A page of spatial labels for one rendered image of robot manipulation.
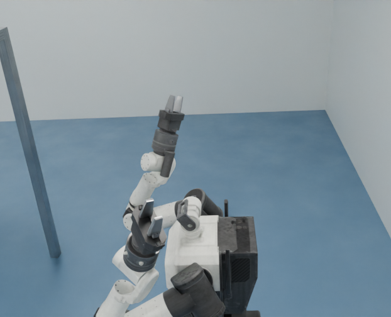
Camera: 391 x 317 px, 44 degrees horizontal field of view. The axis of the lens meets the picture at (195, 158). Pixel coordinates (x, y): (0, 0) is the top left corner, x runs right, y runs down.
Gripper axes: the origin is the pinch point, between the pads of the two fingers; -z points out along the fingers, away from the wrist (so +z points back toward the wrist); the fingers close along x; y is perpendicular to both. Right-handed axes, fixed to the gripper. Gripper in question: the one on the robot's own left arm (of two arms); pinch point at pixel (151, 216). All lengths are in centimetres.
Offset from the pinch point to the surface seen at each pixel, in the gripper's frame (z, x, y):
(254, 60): 184, 287, 279
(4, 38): 76, 189, 2
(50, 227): 197, 138, 19
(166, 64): 214, 330, 196
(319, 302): 156, 12, 148
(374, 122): 114, 111, 258
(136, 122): 278, 310, 164
